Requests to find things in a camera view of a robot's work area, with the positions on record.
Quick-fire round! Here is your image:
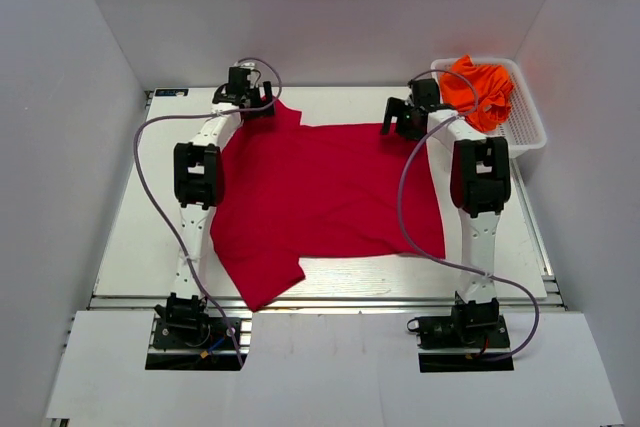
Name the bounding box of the red t-shirt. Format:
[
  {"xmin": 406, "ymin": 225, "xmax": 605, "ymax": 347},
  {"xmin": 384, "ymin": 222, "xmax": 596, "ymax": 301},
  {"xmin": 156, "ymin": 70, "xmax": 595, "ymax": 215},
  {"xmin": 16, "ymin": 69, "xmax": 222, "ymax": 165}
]
[{"xmin": 210, "ymin": 103, "xmax": 445, "ymax": 311}]

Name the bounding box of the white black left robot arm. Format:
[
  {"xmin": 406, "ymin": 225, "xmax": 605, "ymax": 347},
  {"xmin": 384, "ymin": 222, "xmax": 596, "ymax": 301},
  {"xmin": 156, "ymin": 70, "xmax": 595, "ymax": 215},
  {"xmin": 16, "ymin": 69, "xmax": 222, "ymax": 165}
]
[{"xmin": 172, "ymin": 57, "xmax": 281, "ymax": 299}]

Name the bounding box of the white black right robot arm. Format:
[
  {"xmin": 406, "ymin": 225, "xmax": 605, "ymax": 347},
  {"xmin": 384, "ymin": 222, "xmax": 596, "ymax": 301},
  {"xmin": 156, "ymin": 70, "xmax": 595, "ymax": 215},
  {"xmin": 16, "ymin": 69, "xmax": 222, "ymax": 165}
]
[{"xmin": 381, "ymin": 78, "xmax": 511, "ymax": 311}]

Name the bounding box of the orange t-shirt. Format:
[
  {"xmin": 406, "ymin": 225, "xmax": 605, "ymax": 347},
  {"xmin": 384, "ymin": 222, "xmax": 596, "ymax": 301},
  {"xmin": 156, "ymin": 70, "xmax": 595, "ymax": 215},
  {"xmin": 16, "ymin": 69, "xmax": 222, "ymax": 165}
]
[{"xmin": 439, "ymin": 55, "xmax": 514, "ymax": 133}]

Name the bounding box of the blue label sticker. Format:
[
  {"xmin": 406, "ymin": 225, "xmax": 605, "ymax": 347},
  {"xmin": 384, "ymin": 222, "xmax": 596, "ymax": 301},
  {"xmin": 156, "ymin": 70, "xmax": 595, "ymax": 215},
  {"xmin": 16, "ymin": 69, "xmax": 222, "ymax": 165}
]
[{"xmin": 154, "ymin": 88, "xmax": 189, "ymax": 97}]

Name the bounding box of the white plastic mesh basket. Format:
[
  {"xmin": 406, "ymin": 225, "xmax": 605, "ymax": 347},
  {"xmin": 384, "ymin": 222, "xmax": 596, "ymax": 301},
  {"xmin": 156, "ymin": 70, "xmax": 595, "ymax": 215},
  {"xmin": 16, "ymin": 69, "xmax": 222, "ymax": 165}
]
[{"xmin": 431, "ymin": 56, "xmax": 547, "ymax": 159}]

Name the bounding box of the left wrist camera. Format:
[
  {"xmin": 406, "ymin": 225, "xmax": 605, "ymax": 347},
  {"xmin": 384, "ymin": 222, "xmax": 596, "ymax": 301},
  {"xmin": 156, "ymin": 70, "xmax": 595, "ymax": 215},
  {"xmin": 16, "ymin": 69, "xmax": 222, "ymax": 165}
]
[{"xmin": 236, "ymin": 61, "xmax": 261, "ymax": 74}]

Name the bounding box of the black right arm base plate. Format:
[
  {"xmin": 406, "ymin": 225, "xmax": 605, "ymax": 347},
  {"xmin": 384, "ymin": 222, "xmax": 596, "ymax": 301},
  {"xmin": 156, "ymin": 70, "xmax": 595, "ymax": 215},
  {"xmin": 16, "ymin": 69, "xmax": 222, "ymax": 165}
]
[{"xmin": 406, "ymin": 315, "xmax": 514, "ymax": 374}]

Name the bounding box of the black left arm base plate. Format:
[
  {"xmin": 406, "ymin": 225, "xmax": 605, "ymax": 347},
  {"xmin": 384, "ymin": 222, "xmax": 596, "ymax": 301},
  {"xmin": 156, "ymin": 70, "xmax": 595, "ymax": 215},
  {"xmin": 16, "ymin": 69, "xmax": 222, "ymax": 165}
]
[{"xmin": 145, "ymin": 317, "xmax": 248, "ymax": 372}]

